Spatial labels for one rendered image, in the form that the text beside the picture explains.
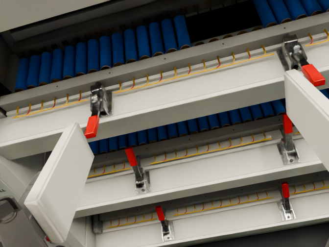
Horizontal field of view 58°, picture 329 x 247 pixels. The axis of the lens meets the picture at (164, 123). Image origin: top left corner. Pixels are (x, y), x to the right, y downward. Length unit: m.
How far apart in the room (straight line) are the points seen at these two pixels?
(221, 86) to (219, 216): 0.38
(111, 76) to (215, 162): 0.25
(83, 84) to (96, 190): 0.23
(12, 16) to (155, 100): 0.20
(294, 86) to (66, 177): 0.13
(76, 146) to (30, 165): 0.40
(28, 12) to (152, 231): 0.54
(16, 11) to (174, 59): 0.20
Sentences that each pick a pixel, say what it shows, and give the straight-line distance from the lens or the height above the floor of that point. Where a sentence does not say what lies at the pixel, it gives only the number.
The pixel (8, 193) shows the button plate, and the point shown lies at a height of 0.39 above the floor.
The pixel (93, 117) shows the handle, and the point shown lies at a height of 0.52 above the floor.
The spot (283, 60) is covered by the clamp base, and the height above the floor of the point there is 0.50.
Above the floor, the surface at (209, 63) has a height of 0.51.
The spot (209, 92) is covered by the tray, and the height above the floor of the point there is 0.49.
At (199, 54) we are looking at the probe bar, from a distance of 0.42.
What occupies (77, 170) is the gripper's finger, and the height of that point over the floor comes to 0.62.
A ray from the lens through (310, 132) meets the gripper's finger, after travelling 0.17.
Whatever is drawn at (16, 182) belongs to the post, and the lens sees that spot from 0.56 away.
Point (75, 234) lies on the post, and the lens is 0.70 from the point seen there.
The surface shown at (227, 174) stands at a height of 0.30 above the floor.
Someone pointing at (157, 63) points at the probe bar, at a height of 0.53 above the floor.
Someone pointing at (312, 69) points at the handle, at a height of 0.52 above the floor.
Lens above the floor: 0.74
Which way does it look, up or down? 41 degrees down
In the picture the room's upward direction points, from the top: 19 degrees counter-clockwise
